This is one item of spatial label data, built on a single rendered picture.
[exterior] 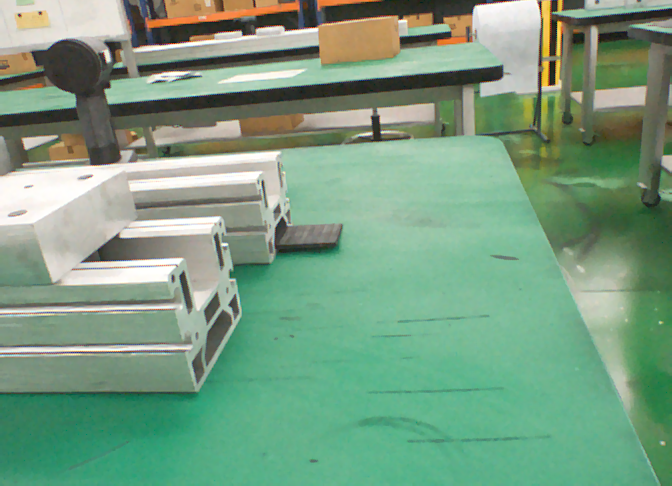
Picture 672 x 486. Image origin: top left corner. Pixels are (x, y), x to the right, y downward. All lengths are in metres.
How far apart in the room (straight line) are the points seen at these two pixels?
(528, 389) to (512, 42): 3.63
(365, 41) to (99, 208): 2.03
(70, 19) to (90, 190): 3.35
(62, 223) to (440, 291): 0.28
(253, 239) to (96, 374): 0.20
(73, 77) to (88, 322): 0.39
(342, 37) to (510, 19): 1.73
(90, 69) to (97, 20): 2.95
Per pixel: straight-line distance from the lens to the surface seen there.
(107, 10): 3.63
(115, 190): 0.44
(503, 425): 0.33
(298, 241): 0.56
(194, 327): 0.38
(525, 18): 3.94
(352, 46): 2.39
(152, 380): 0.39
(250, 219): 0.52
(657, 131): 2.74
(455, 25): 9.82
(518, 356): 0.39
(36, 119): 2.24
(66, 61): 0.72
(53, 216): 0.38
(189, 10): 10.75
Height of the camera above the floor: 1.00
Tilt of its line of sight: 22 degrees down
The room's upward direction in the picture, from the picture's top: 7 degrees counter-clockwise
